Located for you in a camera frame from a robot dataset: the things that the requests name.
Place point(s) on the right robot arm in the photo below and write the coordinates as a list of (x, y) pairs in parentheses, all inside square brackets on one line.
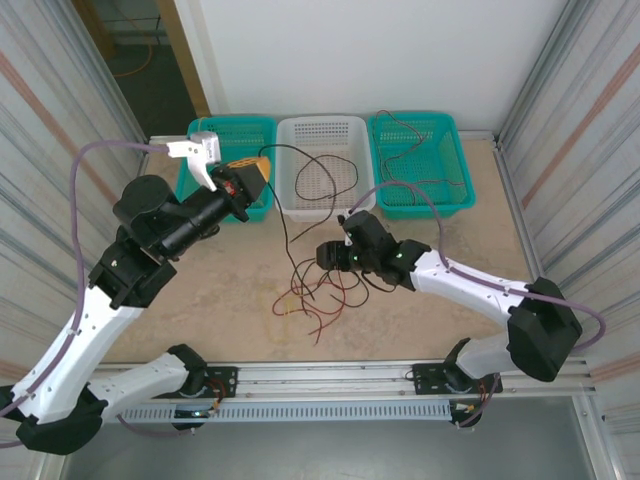
[(465, 285)]

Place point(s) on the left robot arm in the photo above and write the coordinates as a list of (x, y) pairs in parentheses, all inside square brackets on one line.
[(60, 360)]

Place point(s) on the teal plastic basket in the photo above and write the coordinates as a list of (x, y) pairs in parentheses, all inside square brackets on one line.
[(240, 135), (430, 150)]

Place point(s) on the white plastic basket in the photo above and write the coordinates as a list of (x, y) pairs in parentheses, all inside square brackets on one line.
[(320, 130)]

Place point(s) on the left base wiring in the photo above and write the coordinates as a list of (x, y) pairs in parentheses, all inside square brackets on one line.
[(217, 387)]

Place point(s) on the base wiring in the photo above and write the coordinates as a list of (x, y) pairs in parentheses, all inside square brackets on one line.
[(482, 395), (217, 387)]

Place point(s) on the right base wiring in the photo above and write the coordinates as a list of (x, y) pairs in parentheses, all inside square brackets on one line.
[(482, 395)]

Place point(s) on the brown wooden board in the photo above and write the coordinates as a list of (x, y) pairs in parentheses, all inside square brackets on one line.
[(97, 25)]

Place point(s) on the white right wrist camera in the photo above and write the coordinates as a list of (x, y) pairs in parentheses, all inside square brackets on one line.
[(342, 218)]

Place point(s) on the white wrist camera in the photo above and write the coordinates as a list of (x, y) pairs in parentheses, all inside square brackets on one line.
[(200, 150), (342, 218)]

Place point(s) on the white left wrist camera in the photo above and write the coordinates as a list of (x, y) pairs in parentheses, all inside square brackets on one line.
[(200, 150)]

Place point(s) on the aluminium mounting rail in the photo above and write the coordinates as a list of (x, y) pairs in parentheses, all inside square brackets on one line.
[(325, 380)]

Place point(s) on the wooden door frame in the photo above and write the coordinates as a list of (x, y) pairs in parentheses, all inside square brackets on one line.
[(185, 60)]

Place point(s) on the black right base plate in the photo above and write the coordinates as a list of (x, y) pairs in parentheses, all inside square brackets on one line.
[(425, 377)]

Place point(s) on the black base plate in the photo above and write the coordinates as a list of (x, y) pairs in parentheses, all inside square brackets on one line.
[(425, 377), (225, 382)]

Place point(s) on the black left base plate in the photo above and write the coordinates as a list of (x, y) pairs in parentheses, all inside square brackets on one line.
[(225, 382)]

